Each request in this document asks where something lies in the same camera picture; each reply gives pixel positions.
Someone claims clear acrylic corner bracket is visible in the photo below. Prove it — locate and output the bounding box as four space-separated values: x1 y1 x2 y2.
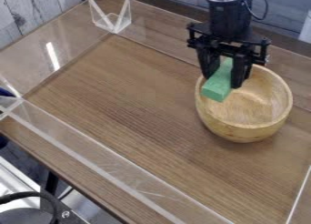
88 0 131 34

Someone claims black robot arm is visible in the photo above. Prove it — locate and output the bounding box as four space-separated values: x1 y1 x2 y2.
187 0 271 88

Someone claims green rectangular block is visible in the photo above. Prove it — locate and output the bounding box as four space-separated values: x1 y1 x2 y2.
200 58 233 102

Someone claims brown wooden bowl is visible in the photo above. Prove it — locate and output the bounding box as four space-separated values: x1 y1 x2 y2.
195 65 292 143

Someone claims black cable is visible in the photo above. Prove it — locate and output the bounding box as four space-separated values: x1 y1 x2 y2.
0 190 60 224

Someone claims black table leg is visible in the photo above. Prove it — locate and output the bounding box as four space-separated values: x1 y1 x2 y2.
45 172 60 195

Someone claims black metal table bracket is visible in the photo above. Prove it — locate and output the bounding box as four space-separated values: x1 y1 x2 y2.
36 197 89 224

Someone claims clear acrylic tray wall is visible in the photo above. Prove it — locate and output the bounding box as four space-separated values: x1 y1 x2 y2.
0 0 311 224

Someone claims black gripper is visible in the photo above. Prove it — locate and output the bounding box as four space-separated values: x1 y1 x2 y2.
187 0 271 89

